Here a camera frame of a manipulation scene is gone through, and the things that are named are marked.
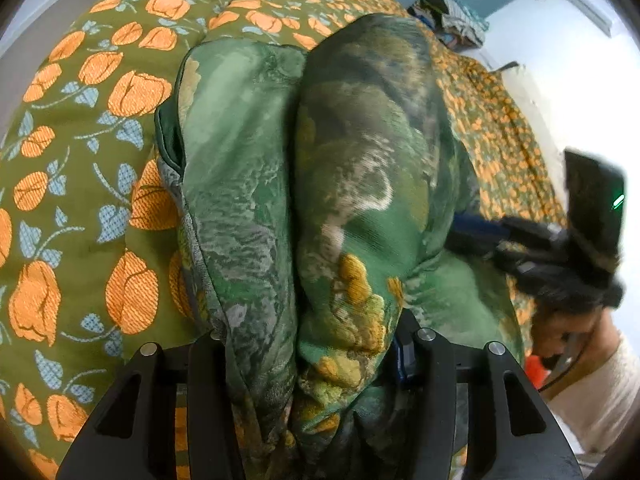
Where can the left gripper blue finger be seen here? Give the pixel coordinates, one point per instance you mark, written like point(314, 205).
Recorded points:
point(403, 349)

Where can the white sleeve forearm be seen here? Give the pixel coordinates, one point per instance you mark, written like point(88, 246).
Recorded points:
point(596, 408)

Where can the green landscape print garment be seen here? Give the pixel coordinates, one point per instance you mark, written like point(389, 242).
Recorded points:
point(316, 189)

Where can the person right hand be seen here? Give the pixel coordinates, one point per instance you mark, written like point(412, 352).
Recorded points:
point(596, 333)

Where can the green orange floral bedspread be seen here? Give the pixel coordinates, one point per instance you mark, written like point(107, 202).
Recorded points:
point(91, 266)

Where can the pile of clothes far corner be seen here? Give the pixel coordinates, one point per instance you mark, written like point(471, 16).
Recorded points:
point(454, 24)

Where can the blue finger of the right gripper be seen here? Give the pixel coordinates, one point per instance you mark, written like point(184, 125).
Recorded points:
point(476, 226)

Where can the black camera box green light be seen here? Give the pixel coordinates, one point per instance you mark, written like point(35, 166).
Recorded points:
point(596, 195)

